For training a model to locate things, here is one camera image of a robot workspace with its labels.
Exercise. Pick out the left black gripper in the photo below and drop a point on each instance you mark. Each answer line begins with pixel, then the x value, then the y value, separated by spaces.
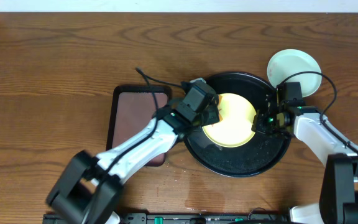
pixel 212 112

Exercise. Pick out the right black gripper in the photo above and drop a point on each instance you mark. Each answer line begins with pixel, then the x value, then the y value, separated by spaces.
pixel 258 126

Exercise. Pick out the green and orange sponge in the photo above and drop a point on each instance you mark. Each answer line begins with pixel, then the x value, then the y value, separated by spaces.
pixel 217 105

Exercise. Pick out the yellow plate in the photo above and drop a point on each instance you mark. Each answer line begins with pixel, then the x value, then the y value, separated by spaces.
pixel 234 129

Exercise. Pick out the light blue plate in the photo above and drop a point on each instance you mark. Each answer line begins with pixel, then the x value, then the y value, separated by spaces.
pixel 291 61

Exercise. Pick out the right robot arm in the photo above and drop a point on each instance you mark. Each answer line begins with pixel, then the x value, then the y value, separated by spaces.
pixel 338 200

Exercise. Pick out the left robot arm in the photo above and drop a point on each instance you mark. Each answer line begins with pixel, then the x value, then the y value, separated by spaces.
pixel 89 188

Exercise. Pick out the black round serving tray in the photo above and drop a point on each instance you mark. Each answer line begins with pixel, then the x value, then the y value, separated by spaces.
pixel 261 153

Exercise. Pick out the black rectangular water tray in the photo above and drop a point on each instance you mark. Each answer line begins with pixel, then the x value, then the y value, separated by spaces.
pixel 132 108

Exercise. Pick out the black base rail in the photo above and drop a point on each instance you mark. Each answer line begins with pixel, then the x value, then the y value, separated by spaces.
pixel 143 218

